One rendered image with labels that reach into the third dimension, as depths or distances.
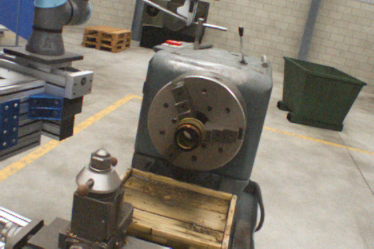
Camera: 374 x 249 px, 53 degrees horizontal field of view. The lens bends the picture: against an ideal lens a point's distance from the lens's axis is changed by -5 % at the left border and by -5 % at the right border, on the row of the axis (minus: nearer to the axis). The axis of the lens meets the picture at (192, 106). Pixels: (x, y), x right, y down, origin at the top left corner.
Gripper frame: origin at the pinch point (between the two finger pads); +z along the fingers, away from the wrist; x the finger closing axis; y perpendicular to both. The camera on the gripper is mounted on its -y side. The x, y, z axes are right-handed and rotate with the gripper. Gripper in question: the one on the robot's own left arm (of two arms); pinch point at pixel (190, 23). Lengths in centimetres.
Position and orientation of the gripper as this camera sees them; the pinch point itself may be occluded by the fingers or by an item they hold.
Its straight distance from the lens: 142.0
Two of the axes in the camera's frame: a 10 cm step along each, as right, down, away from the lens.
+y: -9.7, -2.3, 1.1
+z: -2.0, 9.4, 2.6
